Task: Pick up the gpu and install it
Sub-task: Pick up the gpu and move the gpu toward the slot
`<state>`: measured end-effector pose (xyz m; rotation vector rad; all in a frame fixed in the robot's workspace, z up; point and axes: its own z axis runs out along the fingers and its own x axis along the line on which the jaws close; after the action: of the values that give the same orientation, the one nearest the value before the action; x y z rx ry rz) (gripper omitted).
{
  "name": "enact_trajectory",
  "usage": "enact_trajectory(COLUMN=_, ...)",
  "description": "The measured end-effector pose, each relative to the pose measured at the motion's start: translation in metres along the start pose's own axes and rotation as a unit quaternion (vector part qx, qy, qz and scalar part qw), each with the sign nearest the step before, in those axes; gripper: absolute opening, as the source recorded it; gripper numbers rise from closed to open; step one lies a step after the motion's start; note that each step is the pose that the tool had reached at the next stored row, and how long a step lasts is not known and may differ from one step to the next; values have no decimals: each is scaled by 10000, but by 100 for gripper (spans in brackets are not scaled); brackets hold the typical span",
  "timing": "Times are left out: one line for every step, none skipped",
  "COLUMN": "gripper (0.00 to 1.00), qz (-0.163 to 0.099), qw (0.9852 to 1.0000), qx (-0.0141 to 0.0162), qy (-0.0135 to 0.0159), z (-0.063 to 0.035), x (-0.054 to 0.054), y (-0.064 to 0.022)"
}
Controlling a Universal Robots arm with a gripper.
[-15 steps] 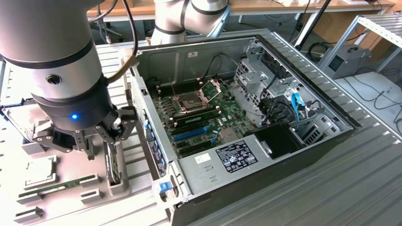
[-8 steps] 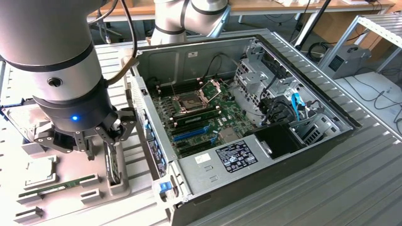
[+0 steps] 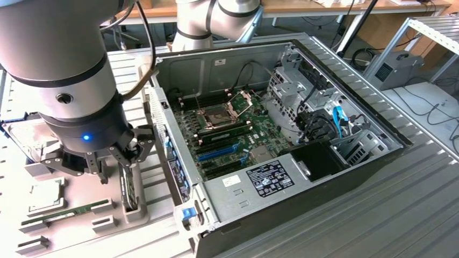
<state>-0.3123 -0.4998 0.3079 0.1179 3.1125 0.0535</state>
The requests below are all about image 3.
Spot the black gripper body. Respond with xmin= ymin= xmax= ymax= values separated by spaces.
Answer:
xmin=38 ymin=92 xmax=136 ymax=156

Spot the Nvidia graphics card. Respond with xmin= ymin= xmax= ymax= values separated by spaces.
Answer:
xmin=118 ymin=161 xmax=140 ymax=213

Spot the grey parts rack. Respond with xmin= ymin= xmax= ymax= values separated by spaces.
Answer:
xmin=14 ymin=158 xmax=151 ymax=256

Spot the green RAM stick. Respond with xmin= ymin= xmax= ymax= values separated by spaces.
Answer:
xmin=199 ymin=125 xmax=252 ymax=144
xmin=20 ymin=198 xmax=111 ymax=226

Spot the silver CPU chip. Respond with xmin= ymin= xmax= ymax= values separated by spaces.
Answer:
xmin=27 ymin=181 xmax=63 ymax=213

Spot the blue expansion slot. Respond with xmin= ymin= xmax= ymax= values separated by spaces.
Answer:
xmin=196 ymin=144 xmax=242 ymax=162

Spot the silver hard disk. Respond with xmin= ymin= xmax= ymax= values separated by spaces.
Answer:
xmin=2 ymin=122 xmax=66 ymax=165

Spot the thin locking lever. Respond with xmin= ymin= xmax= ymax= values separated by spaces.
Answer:
xmin=194 ymin=88 xmax=204 ymax=119

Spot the CPU socket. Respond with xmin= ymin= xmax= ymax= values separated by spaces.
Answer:
xmin=198 ymin=103 xmax=240 ymax=130

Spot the green motherboard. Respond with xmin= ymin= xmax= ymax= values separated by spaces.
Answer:
xmin=168 ymin=91 xmax=299 ymax=181

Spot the silver chipset heatsink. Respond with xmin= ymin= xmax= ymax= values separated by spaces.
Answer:
xmin=250 ymin=146 xmax=272 ymax=162

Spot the grey power supply unit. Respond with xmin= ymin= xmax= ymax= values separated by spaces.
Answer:
xmin=194 ymin=157 xmax=316 ymax=226

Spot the metal socket cover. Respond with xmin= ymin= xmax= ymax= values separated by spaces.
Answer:
xmin=224 ymin=90 xmax=254 ymax=121

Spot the silver drive cage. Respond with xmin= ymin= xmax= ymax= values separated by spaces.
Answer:
xmin=267 ymin=42 xmax=347 ymax=142

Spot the open black PC case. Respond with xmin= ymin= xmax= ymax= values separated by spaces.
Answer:
xmin=138 ymin=32 xmax=414 ymax=258

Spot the silver disk bay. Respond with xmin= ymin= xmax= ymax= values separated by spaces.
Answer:
xmin=328 ymin=128 xmax=391 ymax=165

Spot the grey control box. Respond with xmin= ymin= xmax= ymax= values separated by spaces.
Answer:
xmin=364 ymin=51 xmax=426 ymax=91

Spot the black stand pole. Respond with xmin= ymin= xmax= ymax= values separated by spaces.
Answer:
xmin=336 ymin=0 xmax=380 ymax=59

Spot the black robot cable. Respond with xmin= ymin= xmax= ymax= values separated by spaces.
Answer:
xmin=99 ymin=0 xmax=159 ymax=102

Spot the thin black wire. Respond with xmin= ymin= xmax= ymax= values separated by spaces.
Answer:
xmin=232 ymin=61 xmax=274 ymax=91

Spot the black cable bundle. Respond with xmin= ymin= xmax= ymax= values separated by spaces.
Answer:
xmin=295 ymin=111 xmax=336 ymax=143

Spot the blue wire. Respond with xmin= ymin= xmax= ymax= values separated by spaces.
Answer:
xmin=332 ymin=105 xmax=351 ymax=141

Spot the coiled black cable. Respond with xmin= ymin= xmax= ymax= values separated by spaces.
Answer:
xmin=352 ymin=47 xmax=376 ymax=68

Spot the long black cable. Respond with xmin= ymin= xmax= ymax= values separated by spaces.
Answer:
xmin=392 ymin=86 xmax=459 ymax=142

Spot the aluminium frame table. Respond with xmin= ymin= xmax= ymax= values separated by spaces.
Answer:
xmin=362 ymin=15 xmax=459 ymax=94

